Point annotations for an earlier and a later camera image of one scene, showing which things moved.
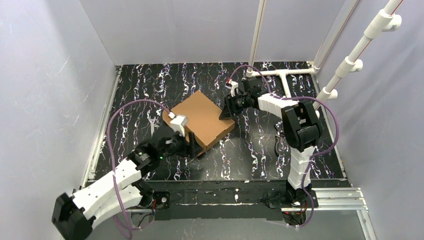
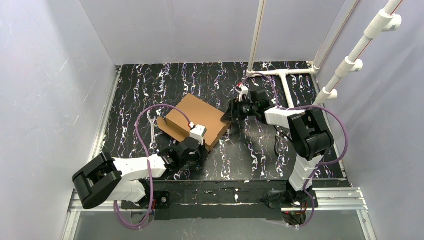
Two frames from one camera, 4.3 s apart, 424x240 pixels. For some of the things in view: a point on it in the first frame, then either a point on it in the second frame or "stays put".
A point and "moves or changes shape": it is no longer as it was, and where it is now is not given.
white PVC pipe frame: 314,67 stays put
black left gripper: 185,143 -> 201,153
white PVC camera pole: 385,20 stays put
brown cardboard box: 203,114 moves or changes shape
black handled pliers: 280,128 stays put
